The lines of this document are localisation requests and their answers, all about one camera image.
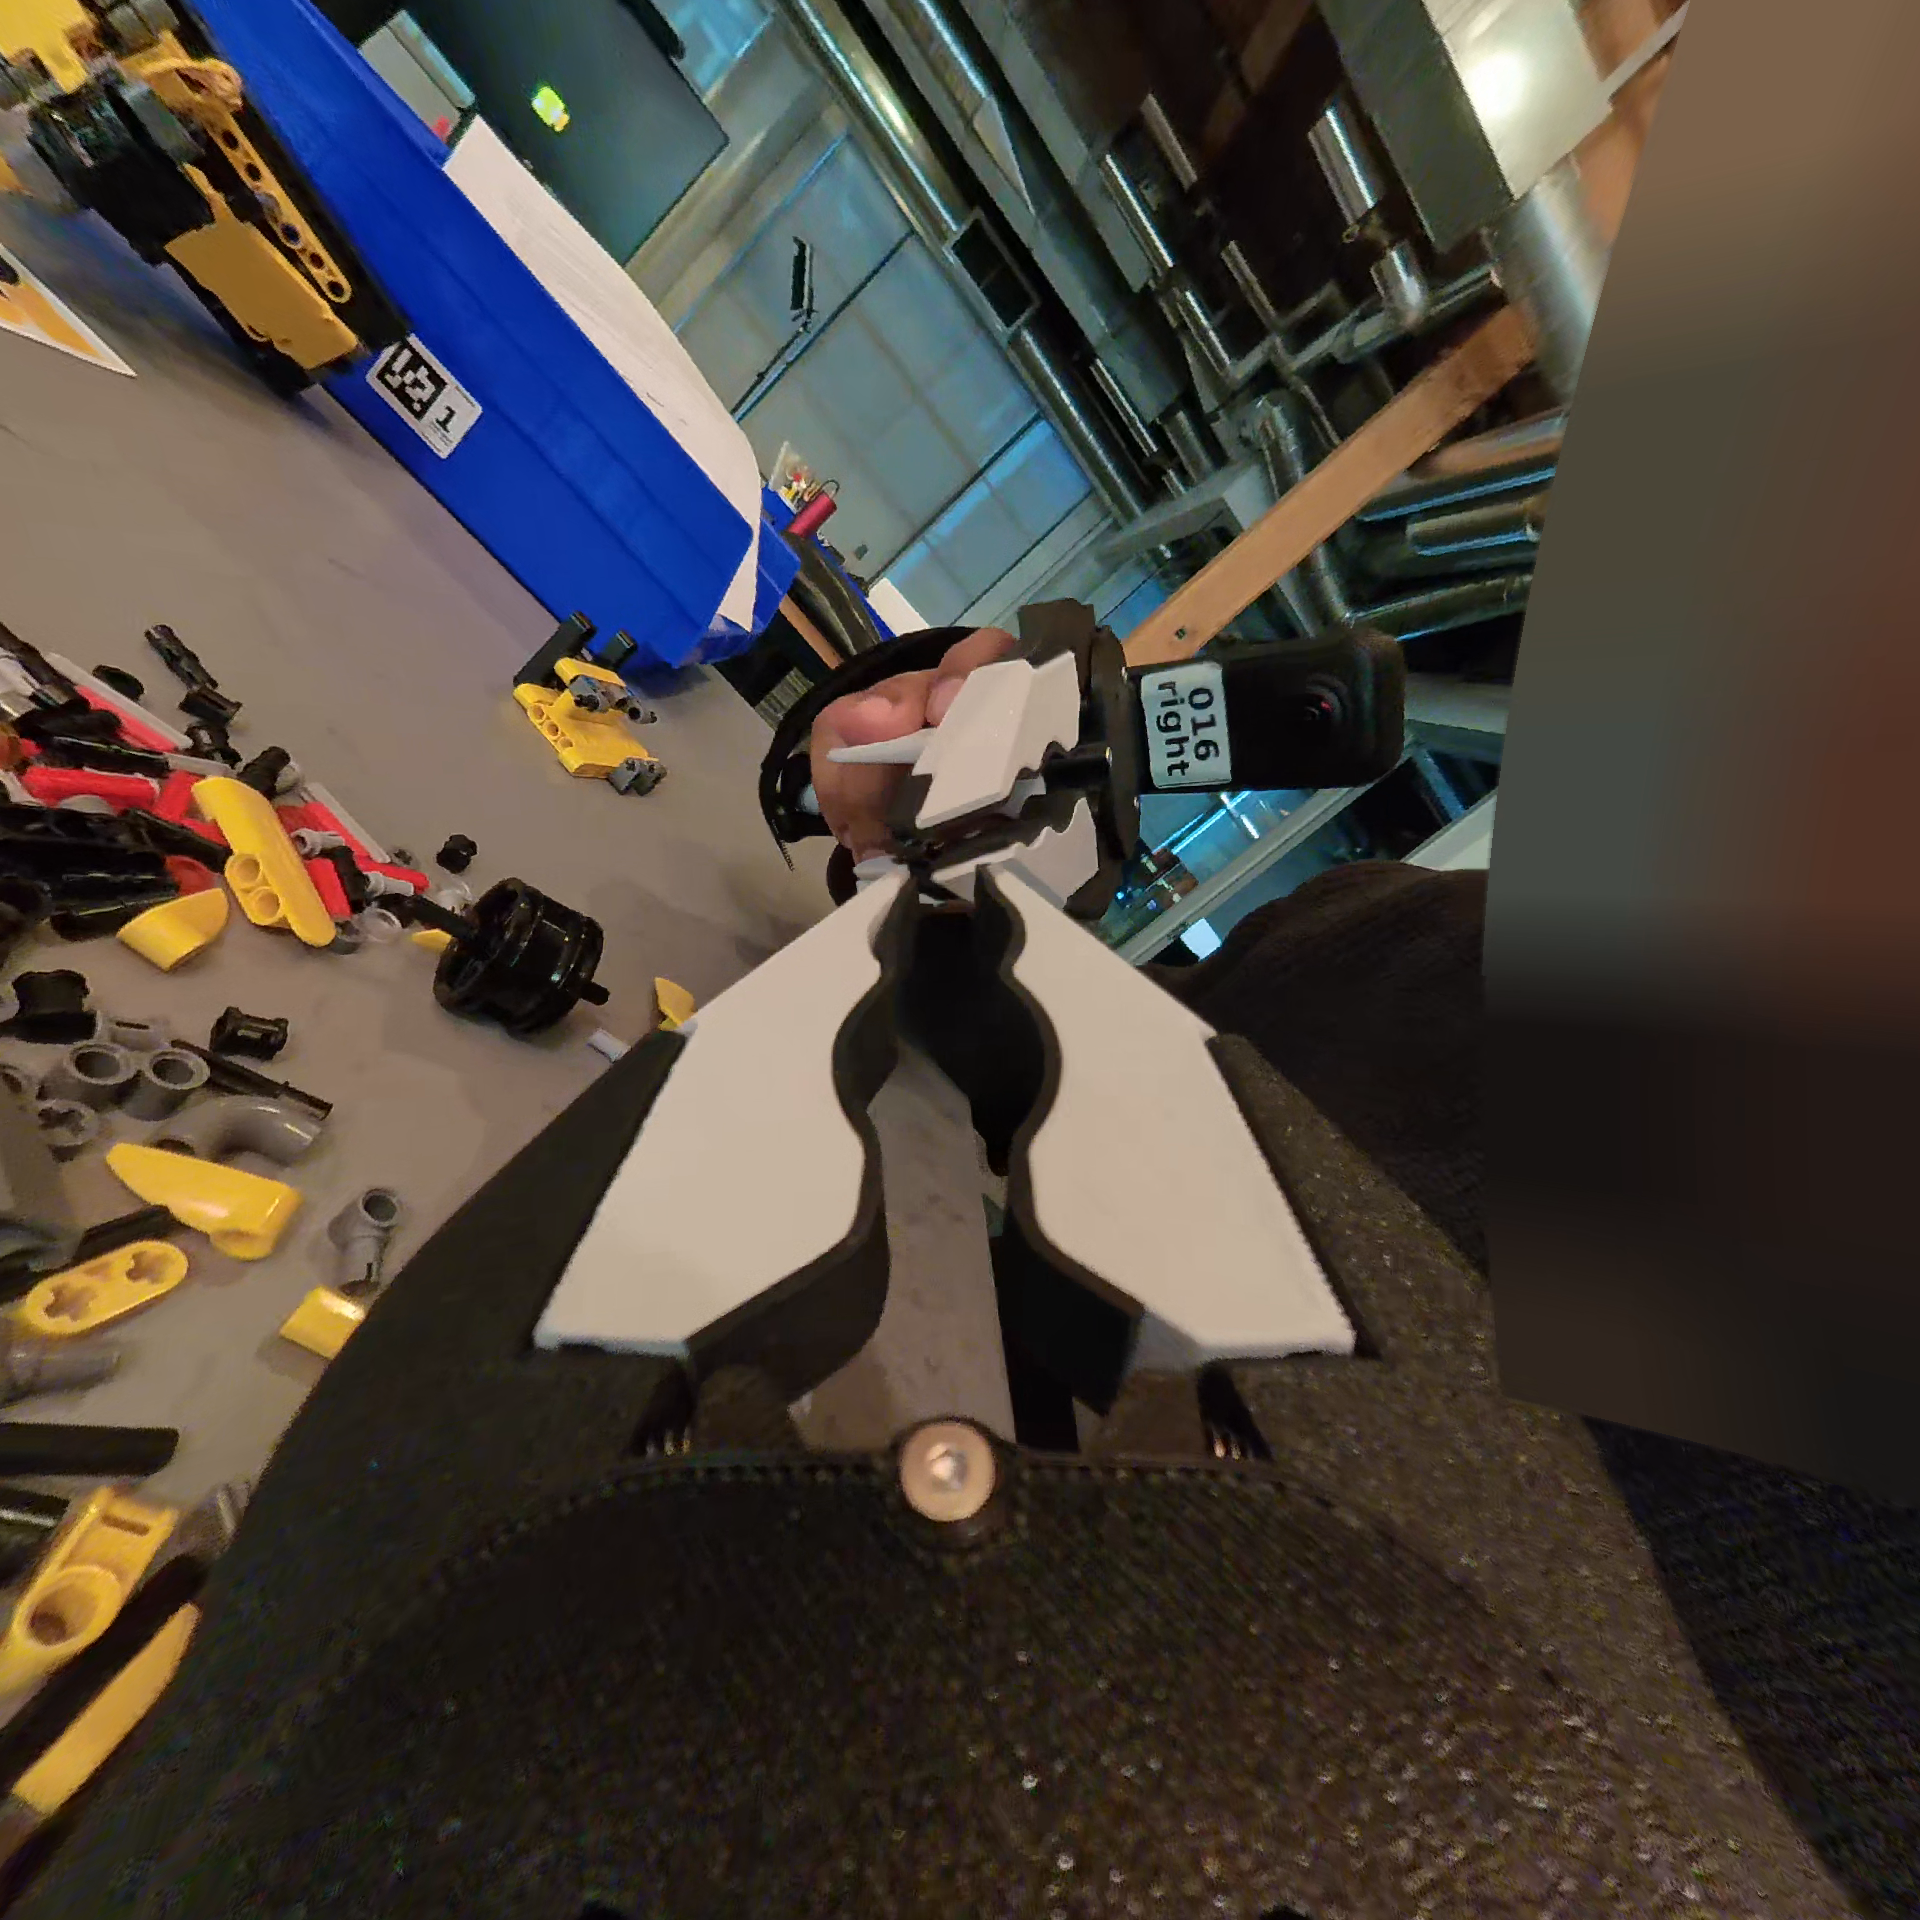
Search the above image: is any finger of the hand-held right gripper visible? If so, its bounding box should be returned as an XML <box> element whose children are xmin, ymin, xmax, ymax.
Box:
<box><xmin>888</xmin><ymin>779</ymin><xmax>1112</xmax><ymax>908</ymax></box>
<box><xmin>821</xmin><ymin>654</ymin><xmax>1083</xmax><ymax>831</ymax></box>

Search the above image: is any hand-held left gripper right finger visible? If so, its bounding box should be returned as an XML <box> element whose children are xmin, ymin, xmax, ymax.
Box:
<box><xmin>974</xmin><ymin>873</ymin><xmax>1361</xmax><ymax>1417</ymax></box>

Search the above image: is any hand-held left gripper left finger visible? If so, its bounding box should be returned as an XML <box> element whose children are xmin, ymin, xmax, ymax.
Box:
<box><xmin>531</xmin><ymin>873</ymin><xmax>919</xmax><ymax>1412</ymax></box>

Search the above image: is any person's right hand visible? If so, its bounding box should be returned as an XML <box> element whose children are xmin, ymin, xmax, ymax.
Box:
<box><xmin>812</xmin><ymin>632</ymin><xmax>1027</xmax><ymax>901</ymax></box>

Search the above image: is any black chair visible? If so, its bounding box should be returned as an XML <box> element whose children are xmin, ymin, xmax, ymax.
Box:
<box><xmin>758</xmin><ymin>525</ymin><xmax>891</xmax><ymax>668</ymax></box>

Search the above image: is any wooden ceiling beam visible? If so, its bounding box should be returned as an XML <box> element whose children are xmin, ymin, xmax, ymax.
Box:
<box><xmin>1122</xmin><ymin>306</ymin><xmax>1568</xmax><ymax>668</ymax></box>

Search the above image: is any person's black knit sweater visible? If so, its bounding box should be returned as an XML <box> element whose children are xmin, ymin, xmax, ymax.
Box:
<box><xmin>983</xmin><ymin>862</ymin><xmax>1920</xmax><ymax>1920</ymax></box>

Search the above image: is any black toy wheel hub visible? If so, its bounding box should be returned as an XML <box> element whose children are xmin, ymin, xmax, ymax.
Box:
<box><xmin>431</xmin><ymin>877</ymin><xmax>611</xmax><ymax>1039</ymax></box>

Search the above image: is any cluster of silver pipes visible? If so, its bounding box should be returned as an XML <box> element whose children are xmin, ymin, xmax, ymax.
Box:
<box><xmin>780</xmin><ymin>0</ymin><xmax>1589</xmax><ymax>646</ymax></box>

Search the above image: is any grey toy connector with hole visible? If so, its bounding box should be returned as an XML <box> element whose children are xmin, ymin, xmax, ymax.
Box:
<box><xmin>328</xmin><ymin>1189</ymin><xmax>405</xmax><ymax>1295</ymax></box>

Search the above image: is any yellow toy block assembly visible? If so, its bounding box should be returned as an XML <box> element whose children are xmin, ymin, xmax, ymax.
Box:
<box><xmin>512</xmin><ymin>616</ymin><xmax>667</xmax><ymax>800</ymax></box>

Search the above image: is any grey curved toy pipe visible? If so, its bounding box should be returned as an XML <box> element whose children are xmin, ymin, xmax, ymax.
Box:
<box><xmin>194</xmin><ymin>1100</ymin><xmax>327</xmax><ymax>1165</ymax></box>

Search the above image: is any blue plastic bin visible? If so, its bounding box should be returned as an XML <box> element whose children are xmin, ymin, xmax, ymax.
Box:
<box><xmin>187</xmin><ymin>0</ymin><xmax>802</xmax><ymax>671</ymax></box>

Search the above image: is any small yellow toy panel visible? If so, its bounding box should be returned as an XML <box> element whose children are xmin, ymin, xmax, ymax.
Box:
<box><xmin>105</xmin><ymin>1145</ymin><xmax>303</xmax><ymax>1260</ymax></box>

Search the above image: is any large yellow toy panel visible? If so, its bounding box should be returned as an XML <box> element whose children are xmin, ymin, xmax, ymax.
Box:
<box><xmin>194</xmin><ymin>774</ymin><xmax>341</xmax><ymax>951</ymax></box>

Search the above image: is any pile of toy building parts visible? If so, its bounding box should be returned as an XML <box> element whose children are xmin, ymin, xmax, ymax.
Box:
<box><xmin>0</xmin><ymin>620</ymin><xmax>438</xmax><ymax>1824</ymax></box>

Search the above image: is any dark monitor screen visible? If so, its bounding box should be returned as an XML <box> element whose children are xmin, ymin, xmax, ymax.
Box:
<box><xmin>401</xmin><ymin>0</ymin><xmax>731</xmax><ymax>271</ymax></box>

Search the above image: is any yellow black toy vehicle model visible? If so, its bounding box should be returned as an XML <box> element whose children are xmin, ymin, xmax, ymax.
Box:
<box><xmin>0</xmin><ymin>0</ymin><xmax>410</xmax><ymax>398</ymax></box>

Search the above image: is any printed paper sheet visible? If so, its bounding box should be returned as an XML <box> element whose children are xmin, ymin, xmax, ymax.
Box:
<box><xmin>0</xmin><ymin>248</ymin><xmax>139</xmax><ymax>381</ymax></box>

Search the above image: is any rectangular metal air duct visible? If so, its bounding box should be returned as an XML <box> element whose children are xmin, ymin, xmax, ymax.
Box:
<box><xmin>1322</xmin><ymin>0</ymin><xmax>1621</xmax><ymax>251</ymax></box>

